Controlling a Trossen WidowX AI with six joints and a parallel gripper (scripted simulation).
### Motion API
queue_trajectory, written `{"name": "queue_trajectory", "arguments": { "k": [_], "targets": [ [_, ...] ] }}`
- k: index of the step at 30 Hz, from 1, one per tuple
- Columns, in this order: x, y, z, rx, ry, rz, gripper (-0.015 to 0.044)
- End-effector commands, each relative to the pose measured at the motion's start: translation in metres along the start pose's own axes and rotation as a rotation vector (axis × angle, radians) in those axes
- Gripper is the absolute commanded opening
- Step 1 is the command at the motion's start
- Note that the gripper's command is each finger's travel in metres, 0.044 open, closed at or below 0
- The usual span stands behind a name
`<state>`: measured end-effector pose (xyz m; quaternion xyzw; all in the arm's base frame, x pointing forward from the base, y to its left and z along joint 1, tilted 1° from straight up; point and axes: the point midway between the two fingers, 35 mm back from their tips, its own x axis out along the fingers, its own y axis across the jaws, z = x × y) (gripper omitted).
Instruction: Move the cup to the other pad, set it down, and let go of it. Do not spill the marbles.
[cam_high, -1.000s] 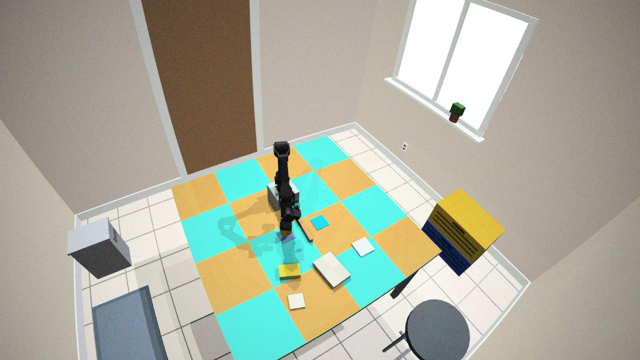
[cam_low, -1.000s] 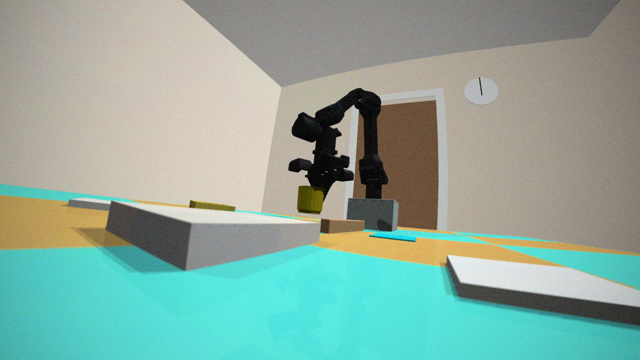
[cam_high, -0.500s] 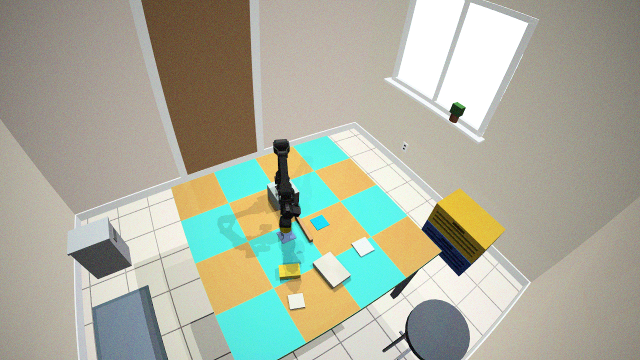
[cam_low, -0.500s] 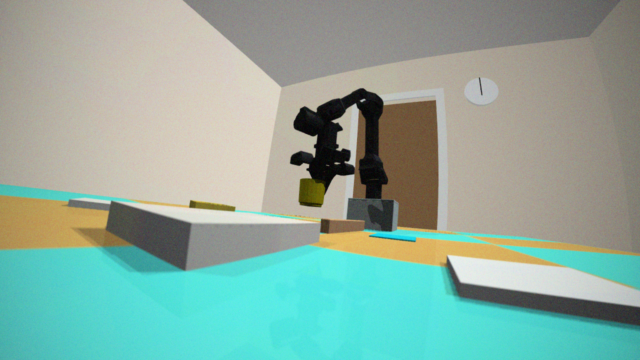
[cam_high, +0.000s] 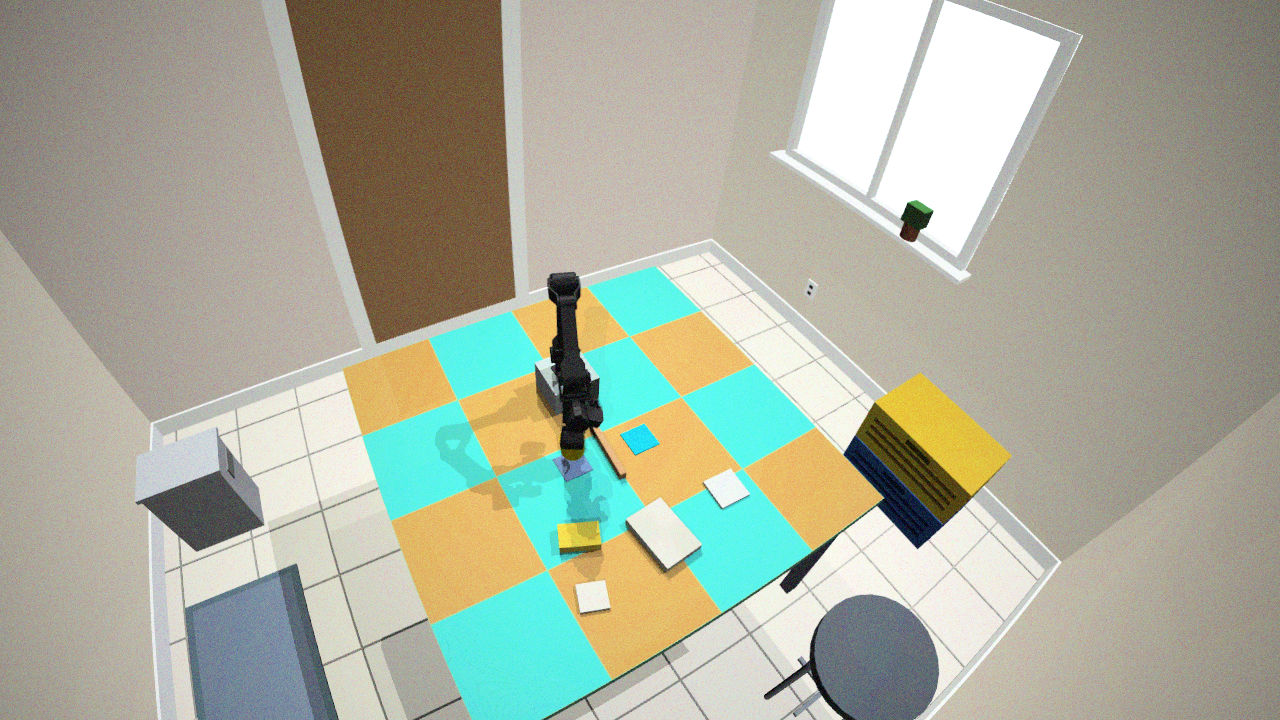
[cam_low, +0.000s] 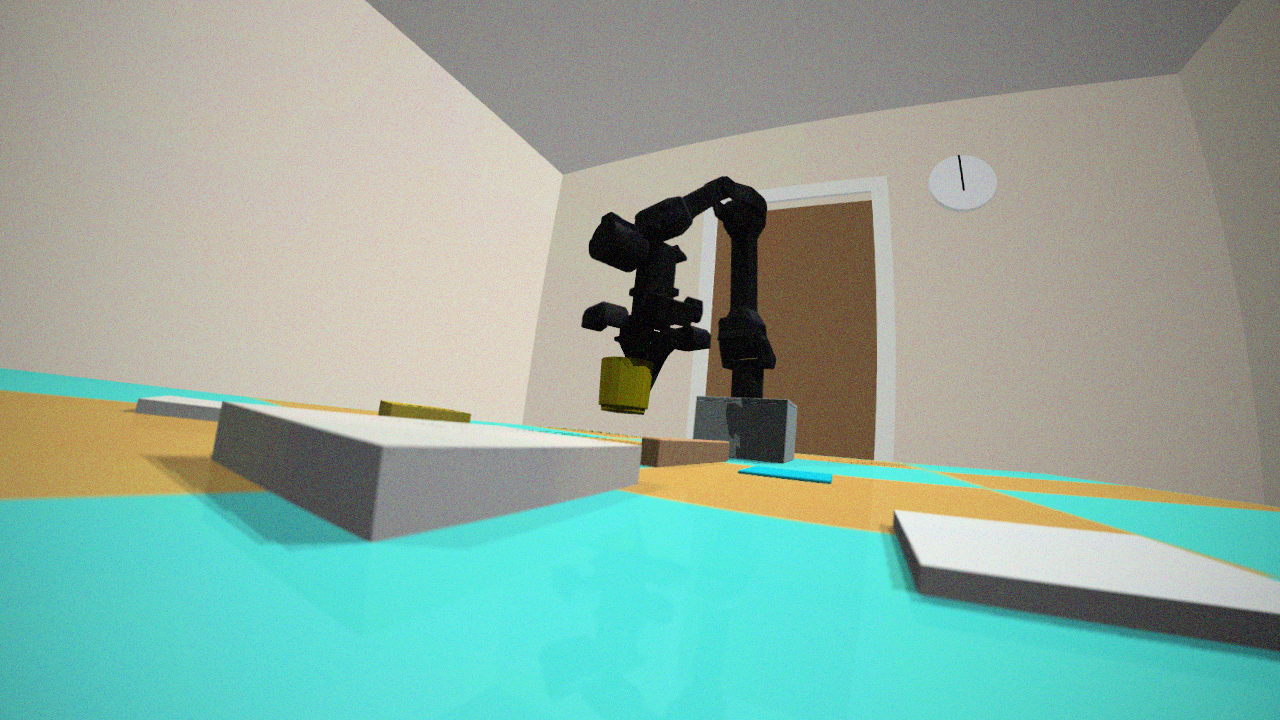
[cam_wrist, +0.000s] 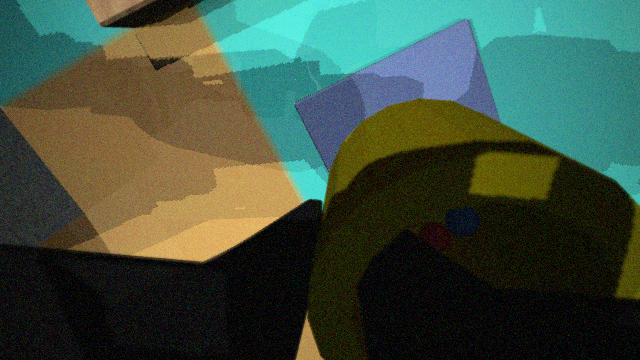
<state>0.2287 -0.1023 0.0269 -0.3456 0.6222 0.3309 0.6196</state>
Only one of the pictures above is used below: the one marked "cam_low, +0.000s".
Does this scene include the yellow cup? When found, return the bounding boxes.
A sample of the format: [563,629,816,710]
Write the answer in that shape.
[599,357,653,415]

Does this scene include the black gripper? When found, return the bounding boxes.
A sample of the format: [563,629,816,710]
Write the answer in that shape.
[581,275,710,389]

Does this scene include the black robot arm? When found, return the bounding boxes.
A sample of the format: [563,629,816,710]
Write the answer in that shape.
[589,176,776,398]

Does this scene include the olive yellow flat bar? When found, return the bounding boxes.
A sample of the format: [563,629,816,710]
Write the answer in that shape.
[378,401,471,423]

